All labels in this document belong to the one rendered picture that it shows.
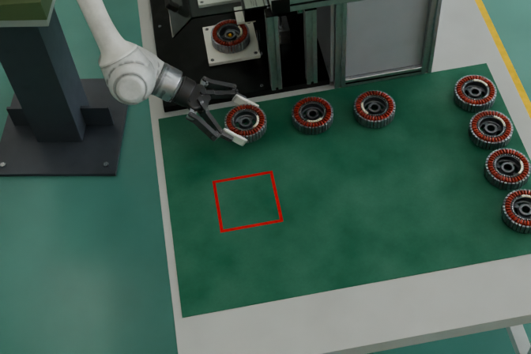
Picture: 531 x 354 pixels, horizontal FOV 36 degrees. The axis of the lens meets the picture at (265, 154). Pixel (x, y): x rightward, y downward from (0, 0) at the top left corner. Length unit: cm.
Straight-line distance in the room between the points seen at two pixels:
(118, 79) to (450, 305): 93
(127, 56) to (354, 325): 81
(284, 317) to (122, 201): 128
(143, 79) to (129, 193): 122
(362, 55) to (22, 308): 146
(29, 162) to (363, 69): 148
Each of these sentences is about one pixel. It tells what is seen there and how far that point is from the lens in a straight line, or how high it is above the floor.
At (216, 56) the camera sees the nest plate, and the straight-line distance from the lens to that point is 240.
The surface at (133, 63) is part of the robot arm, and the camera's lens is 196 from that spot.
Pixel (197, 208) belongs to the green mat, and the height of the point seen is 75.
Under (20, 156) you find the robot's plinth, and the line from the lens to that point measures 332.
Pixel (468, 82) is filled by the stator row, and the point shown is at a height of 78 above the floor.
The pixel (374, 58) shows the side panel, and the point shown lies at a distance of 231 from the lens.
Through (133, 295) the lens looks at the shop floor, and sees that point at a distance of 290.
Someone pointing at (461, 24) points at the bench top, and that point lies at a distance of 255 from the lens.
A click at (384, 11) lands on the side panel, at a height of 101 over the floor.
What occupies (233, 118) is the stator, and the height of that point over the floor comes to 81.
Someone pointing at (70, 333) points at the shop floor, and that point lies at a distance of 289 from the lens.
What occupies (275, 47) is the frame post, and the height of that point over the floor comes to 93.
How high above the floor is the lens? 252
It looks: 53 degrees down
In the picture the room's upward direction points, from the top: 6 degrees counter-clockwise
